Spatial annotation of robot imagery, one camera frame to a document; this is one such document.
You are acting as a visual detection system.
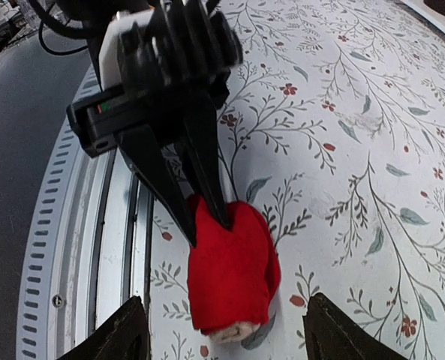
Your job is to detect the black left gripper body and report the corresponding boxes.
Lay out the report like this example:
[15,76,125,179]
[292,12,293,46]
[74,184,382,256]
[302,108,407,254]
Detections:
[67,70,230,158]

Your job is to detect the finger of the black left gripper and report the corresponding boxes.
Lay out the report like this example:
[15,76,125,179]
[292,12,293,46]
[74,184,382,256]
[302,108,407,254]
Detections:
[116,125,197,248]
[182,93,231,230]

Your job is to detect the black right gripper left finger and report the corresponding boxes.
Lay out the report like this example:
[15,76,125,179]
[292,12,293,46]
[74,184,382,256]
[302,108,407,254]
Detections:
[59,296,149,360]

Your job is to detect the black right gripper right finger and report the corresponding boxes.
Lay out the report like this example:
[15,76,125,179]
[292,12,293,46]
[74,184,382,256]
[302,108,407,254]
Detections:
[302,292,404,360]

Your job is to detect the red and beige sock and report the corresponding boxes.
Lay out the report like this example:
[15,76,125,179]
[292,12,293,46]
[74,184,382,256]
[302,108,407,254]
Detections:
[188,195,281,343]

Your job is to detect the aluminium front frame rail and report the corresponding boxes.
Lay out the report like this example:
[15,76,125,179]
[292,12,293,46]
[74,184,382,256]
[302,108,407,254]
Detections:
[15,63,155,360]

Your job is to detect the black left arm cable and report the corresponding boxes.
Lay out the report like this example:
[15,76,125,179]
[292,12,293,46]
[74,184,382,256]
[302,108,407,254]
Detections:
[30,0,107,56]

